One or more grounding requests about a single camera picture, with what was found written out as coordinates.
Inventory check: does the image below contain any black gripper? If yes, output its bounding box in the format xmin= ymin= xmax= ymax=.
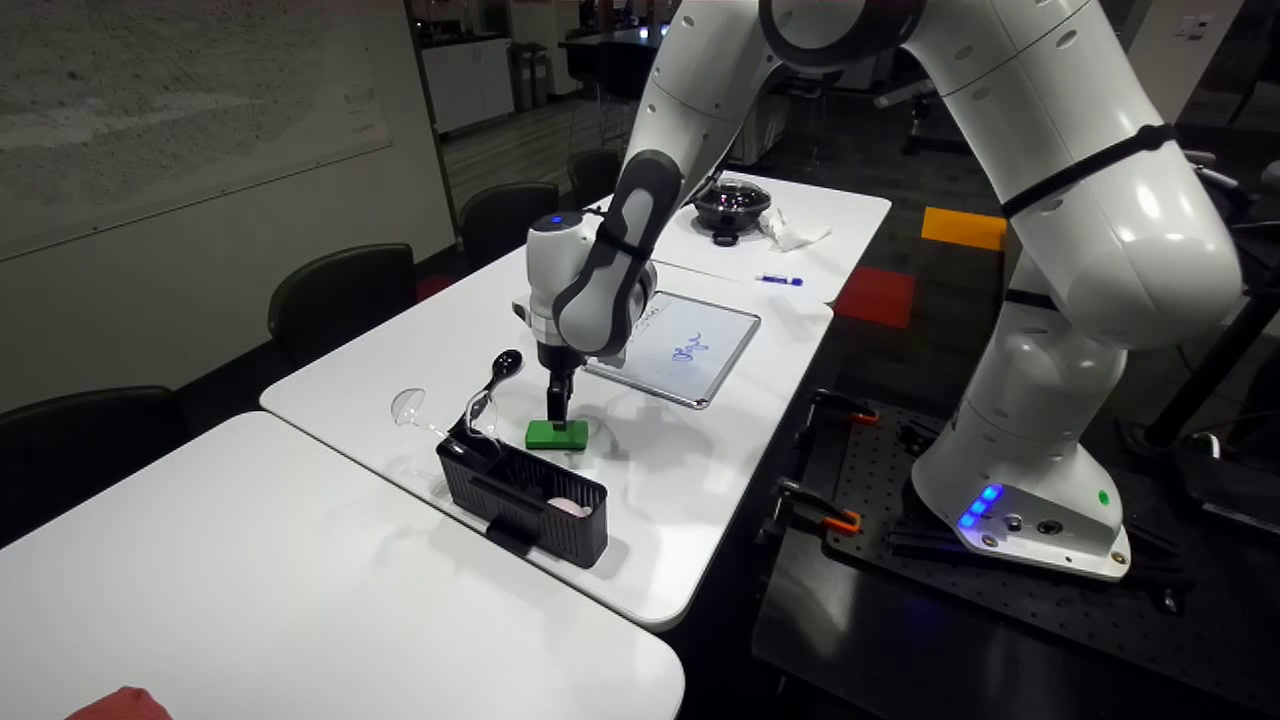
xmin=534 ymin=335 xmax=593 ymax=430

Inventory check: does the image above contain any green duster block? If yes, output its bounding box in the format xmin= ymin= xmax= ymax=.
xmin=519 ymin=418 xmax=593 ymax=455

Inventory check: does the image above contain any small framed whiteboard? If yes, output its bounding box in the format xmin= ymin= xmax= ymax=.
xmin=584 ymin=288 xmax=763 ymax=411

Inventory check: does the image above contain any black ladle spoon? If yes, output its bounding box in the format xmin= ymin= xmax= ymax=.
xmin=457 ymin=346 xmax=528 ymax=442

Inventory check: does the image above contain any black organizer box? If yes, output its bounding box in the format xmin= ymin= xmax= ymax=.
xmin=430 ymin=418 xmax=610 ymax=574

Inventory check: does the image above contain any clear glass dish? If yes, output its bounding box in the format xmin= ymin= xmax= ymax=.
xmin=386 ymin=386 xmax=441 ymax=434

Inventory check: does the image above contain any black office chair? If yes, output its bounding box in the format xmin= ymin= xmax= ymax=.
xmin=263 ymin=242 xmax=421 ymax=371
xmin=0 ymin=386 xmax=187 ymax=552
xmin=457 ymin=179 xmax=562 ymax=269

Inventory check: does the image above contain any white crumpled cloth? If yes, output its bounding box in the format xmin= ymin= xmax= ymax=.
xmin=757 ymin=208 xmax=838 ymax=259

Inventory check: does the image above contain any white background cabinet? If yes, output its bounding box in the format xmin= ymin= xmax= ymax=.
xmin=417 ymin=37 xmax=519 ymax=139

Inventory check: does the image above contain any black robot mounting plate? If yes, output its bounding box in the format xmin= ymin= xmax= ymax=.
xmin=746 ymin=391 xmax=1280 ymax=720

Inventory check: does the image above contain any red block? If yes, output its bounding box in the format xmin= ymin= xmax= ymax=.
xmin=63 ymin=685 xmax=176 ymax=720

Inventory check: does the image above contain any orange handled black clamp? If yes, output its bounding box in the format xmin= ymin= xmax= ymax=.
xmin=796 ymin=386 xmax=888 ymax=452
xmin=763 ymin=475 xmax=866 ymax=543

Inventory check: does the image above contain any large wall whiteboard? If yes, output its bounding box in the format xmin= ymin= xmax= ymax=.
xmin=0 ymin=0 xmax=407 ymax=269

